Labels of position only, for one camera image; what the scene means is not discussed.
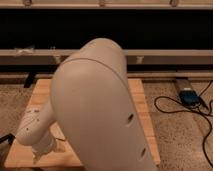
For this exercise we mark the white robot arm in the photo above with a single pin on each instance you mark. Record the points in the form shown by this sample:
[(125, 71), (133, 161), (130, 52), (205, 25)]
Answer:
[(90, 100)]

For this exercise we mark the blue power adapter box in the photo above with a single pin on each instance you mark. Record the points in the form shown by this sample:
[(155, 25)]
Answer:
[(189, 97)]

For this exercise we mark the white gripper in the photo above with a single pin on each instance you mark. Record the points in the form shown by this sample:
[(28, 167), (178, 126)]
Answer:
[(45, 146)]

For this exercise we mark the black clamp at table edge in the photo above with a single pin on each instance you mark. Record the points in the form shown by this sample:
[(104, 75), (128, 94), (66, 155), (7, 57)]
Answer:
[(9, 138)]

